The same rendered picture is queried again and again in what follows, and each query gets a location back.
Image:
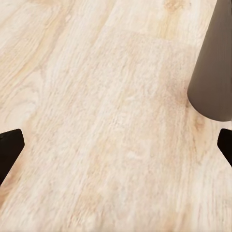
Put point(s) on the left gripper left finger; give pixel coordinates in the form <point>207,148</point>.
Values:
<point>11,145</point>

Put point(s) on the trash can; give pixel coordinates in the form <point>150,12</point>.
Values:
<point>210,87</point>

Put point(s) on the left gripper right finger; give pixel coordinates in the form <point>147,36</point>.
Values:
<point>224,143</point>

